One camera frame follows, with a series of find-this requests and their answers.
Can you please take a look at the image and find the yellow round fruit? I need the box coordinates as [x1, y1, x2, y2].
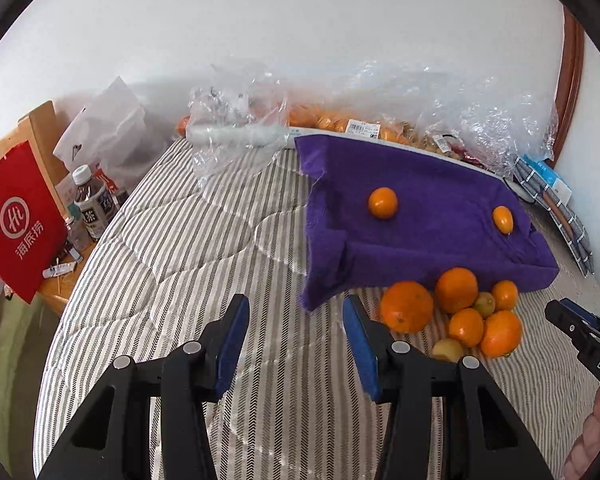
[432, 338, 465, 362]

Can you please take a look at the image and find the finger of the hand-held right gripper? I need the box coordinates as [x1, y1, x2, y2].
[545, 302, 590, 350]
[560, 298, 600, 337]

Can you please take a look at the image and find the brown paper bag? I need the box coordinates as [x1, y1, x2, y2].
[0, 100, 72, 201]

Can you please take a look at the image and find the large orange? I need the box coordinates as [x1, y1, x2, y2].
[434, 267, 480, 314]
[381, 281, 435, 334]

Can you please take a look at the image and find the grey plaid cloth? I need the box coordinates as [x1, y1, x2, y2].
[511, 154, 597, 277]

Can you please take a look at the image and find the grey striped bed quilt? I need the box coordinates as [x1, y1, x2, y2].
[32, 132, 600, 480]

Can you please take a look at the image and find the blue white box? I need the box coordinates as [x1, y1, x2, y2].
[524, 156, 572, 202]

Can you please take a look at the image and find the white plastic bag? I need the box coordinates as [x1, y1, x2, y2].
[53, 76, 162, 198]

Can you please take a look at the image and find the clear bag of tan fruits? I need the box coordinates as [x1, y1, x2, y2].
[414, 122, 481, 161]

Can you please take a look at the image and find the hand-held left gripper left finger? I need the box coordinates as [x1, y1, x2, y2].
[40, 294, 251, 480]

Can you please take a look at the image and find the person's right hand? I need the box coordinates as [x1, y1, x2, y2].
[564, 389, 600, 480]

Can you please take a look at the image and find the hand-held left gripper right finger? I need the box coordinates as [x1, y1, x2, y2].
[342, 294, 554, 480]

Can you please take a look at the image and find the large clear plastic bag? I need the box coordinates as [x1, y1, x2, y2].
[330, 62, 558, 176]

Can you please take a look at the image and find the red snack packet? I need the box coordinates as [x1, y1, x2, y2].
[455, 146, 488, 167]

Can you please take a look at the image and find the clear bag of oranges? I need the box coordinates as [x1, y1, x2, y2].
[285, 100, 416, 146]

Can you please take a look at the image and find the dark tea bottle white cap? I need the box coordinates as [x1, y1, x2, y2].
[72, 165, 114, 241]

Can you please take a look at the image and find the small white tube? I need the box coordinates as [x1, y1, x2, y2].
[43, 262, 77, 279]

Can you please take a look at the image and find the small oval orange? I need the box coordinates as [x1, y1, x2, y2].
[492, 206, 515, 234]

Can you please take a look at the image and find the crumpled clear plastic bag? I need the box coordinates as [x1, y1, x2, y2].
[186, 60, 293, 183]

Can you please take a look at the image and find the purple towel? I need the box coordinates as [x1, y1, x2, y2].
[295, 135, 561, 313]

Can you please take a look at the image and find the red label bottle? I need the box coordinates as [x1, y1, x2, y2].
[92, 161, 129, 207]

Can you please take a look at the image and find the wooden nightstand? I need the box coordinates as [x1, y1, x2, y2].
[35, 240, 98, 317]

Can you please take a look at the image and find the brown wooden frame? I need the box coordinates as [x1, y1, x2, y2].
[554, 4, 587, 173]

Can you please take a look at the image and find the red paper bag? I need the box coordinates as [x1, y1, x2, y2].
[0, 140, 70, 306]

